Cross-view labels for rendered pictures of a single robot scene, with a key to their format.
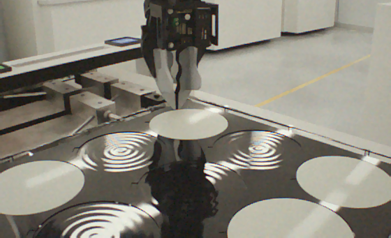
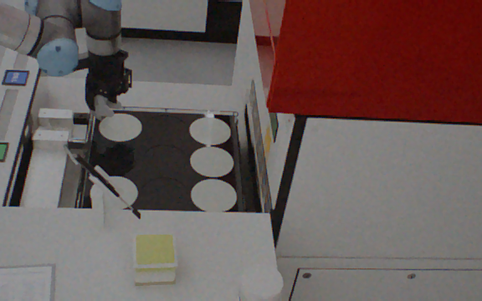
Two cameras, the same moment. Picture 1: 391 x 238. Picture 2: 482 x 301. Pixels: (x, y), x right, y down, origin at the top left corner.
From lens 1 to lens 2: 1.22 m
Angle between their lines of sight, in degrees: 49
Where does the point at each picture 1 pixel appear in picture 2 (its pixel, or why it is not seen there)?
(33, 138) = (48, 176)
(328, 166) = (199, 126)
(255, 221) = (198, 162)
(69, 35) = not seen: outside the picture
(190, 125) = (123, 128)
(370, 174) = (217, 124)
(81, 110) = (48, 145)
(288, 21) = not seen: outside the picture
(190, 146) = (141, 141)
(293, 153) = (181, 124)
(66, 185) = (125, 185)
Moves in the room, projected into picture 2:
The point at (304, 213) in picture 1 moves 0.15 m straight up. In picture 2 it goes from (209, 152) to (215, 102)
